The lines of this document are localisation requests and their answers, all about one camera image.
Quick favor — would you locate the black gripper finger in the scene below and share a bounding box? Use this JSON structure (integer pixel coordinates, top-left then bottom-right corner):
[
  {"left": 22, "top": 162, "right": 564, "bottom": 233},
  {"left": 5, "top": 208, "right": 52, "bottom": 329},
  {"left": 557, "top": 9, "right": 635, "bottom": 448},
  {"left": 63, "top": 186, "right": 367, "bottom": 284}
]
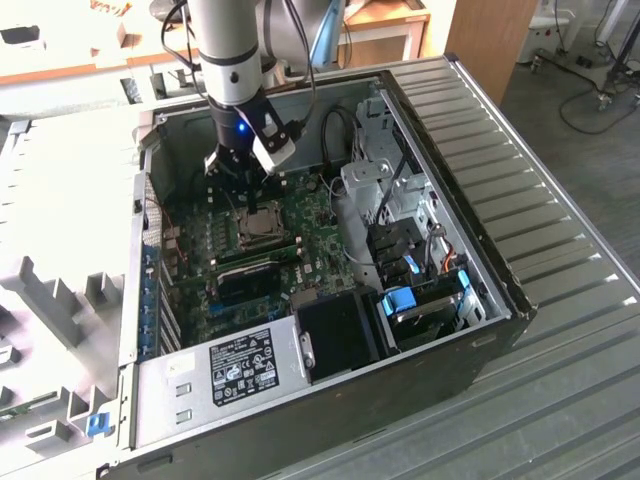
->
[{"left": 247, "top": 169, "right": 260, "bottom": 217}]

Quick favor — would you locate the metal socket cover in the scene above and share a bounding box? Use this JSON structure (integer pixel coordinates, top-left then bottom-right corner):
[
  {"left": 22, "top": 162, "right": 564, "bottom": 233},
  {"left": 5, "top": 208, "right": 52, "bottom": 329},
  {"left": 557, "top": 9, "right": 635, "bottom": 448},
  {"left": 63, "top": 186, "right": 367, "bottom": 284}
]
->
[{"left": 237, "top": 202, "right": 294, "bottom": 250}]

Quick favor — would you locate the green RAM stick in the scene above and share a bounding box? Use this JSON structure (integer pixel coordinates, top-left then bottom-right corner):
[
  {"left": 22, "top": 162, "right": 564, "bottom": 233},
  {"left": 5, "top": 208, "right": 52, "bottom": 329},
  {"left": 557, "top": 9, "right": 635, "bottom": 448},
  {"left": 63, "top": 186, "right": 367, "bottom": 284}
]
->
[
  {"left": 0, "top": 392, "right": 60, "bottom": 424},
  {"left": 213, "top": 243, "right": 304, "bottom": 267}
]

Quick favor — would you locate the green motherboard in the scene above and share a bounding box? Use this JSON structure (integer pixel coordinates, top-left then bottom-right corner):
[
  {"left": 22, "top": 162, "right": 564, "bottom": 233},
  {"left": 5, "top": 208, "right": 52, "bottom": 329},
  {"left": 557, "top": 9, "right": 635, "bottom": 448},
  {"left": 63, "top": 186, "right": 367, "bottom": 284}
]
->
[{"left": 162, "top": 169, "right": 364, "bottom": 349}]

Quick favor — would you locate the silver heat sink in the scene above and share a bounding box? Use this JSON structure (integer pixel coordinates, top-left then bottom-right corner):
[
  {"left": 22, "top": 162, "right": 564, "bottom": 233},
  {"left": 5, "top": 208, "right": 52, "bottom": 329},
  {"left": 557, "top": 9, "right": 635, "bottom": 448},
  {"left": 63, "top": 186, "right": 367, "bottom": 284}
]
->
[{"left": 291, "top": 288, "right": 320, "bottom": 310}]

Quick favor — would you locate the black round base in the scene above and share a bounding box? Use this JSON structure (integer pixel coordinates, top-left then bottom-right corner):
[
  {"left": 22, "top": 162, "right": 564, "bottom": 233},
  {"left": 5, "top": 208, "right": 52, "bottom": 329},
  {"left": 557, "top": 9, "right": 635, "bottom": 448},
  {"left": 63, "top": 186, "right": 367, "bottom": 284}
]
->
[{"left": 148, "top": 0, "right": 190, "bottom": 22}]

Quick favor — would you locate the metal drive cage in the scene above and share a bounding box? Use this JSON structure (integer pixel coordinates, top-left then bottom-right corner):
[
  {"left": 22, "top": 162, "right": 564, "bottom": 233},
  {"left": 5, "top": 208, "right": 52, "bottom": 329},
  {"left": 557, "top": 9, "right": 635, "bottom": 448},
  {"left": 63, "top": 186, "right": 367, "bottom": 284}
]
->
[{"left": 357, "top": 94, "right": 436, "bottom": 236}]

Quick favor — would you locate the black plastic disk bay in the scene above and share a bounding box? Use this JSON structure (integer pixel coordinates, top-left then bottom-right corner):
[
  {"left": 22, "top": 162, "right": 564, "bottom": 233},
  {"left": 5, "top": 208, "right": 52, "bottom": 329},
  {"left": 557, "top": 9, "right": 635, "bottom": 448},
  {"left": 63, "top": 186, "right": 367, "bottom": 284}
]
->
[{"left": 366, "top": 217, "right": 429, "bottom": 291}]

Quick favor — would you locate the cardboard box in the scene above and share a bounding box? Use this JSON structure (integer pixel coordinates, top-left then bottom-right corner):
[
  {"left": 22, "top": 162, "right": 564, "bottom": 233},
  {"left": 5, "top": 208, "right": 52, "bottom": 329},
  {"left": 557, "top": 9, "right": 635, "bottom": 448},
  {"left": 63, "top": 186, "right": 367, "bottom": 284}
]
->
[{"left": 88, "top": 0, "right": 134, "bottom": 57}]

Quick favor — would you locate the black fan shroud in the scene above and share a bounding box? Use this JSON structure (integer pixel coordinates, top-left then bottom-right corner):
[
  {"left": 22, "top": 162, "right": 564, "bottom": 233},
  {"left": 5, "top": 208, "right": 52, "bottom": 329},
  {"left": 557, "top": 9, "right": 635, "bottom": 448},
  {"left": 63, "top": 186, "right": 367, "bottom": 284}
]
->
[{"left": 294, "top": 291, "right": 387, "bottom": 375}]

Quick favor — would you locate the hard disk in blue carrier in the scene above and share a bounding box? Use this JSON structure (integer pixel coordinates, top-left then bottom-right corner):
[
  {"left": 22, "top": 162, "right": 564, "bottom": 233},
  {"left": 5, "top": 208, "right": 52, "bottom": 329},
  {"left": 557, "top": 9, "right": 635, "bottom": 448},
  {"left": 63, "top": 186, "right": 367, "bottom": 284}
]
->
[{"left": 378, "top": 272, "right": 474, "bottom": 352}]

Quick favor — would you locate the wooden side table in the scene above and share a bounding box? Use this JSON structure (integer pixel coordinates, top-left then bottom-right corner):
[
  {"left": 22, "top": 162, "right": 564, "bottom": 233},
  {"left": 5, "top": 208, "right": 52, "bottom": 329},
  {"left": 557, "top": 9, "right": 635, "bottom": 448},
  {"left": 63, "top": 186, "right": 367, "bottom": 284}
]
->
[{"left": 342, "top": 0, "right": 432, "bottom": 71}]

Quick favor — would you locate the desk with wooden edge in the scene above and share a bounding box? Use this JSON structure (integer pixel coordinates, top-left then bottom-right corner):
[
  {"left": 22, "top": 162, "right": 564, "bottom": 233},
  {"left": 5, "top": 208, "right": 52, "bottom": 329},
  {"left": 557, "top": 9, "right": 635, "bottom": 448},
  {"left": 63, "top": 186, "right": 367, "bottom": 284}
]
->
[{"left": 0, "top": 0, "right": 201, "bottom": 89}]

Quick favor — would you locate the silver power supply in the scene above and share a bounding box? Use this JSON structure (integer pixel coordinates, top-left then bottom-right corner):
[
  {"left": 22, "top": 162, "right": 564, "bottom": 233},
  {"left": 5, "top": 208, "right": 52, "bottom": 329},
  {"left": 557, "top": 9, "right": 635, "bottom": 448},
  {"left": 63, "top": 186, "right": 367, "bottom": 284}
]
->
[{"left": 133, "top": 313, "right": 315, "bottom": 450}]

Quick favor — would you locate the black desk device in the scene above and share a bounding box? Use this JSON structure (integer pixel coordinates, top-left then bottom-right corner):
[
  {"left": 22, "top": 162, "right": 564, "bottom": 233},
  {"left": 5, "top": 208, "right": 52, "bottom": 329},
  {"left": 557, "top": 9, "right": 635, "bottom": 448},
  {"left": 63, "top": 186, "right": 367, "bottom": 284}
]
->
[{"left": 0, "top": 23, "right": 42, "bottom": 47}]

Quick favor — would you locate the black PC case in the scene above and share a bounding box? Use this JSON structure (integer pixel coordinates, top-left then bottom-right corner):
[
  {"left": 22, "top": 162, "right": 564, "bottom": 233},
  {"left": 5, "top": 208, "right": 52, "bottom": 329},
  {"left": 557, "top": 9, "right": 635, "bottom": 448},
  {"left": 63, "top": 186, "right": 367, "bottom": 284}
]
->
[{"left": 94, "top": 53, "right": 539, "bottom": 480}]

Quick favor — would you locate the wooden cabinet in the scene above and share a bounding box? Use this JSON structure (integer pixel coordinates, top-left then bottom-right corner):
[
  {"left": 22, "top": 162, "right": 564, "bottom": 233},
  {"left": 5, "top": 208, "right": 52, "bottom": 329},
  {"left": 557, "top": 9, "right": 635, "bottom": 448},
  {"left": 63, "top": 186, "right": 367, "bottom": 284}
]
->
[{"left": 443, "top": 0, "right": 540, "bottom": 107}]

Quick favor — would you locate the blue plastic latch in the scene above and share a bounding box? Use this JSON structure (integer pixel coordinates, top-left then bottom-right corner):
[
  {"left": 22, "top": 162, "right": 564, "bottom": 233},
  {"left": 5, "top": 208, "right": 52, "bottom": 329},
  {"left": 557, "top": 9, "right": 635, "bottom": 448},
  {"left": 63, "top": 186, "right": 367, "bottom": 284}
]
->
[{"left": 85, "top": 410, "right": 112, "bottom": 438}]

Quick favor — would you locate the white wheeled equipment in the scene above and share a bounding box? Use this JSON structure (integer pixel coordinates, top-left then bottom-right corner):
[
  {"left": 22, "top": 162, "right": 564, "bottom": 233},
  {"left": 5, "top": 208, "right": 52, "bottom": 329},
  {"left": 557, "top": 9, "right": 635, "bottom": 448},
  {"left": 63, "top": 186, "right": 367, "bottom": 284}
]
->
[{"left": 517, "top": 0, "right": 574, "bottom": 74}]

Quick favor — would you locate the black wheeled stand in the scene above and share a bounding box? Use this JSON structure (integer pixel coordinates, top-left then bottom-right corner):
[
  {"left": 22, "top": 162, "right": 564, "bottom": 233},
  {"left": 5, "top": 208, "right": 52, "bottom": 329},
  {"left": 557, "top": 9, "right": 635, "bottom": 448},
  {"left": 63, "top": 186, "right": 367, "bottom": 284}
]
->
[{"left": 594, "top": 0, "right": 640, "bottom": 114}]

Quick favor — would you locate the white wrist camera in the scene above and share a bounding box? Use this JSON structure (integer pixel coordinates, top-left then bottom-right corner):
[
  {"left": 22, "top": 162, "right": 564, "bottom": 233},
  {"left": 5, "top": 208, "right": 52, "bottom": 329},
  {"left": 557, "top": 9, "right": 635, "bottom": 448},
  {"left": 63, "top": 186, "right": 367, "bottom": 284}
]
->
[{"left": 249, "top": 112, "right": 297, "bottom": 177}]

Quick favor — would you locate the black camera cable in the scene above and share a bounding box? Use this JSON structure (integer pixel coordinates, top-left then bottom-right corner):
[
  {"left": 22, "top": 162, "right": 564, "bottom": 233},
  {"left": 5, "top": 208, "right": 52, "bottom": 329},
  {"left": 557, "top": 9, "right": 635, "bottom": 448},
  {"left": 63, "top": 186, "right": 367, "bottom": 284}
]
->
[{"left": 282, "top": 0, "right": 320, "bottom": 140}]

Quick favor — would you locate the black round cable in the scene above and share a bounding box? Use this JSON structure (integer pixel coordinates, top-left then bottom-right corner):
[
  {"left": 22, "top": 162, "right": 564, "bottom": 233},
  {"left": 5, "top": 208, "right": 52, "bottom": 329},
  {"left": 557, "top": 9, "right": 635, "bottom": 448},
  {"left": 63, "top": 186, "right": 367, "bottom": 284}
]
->
[{"left": 321, "top": 106, "right": 362, "bottom": 169}]

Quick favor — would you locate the silver metal bracket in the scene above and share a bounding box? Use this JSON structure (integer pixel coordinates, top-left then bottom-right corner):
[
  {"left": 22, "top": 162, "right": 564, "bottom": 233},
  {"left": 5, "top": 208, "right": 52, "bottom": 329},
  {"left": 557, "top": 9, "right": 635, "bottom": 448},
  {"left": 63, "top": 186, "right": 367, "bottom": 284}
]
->
[{"left": 340, "top": 157, "right": 396, "bottom": 201}]

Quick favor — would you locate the flat ribbon cable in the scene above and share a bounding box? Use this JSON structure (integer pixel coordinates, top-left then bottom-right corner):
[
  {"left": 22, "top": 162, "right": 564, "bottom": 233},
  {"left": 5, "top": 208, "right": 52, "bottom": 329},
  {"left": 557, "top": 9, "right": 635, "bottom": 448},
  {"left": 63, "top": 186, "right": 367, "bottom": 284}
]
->
[{"left": 377, "top": 153, "right": 409, "bottom": 221}]

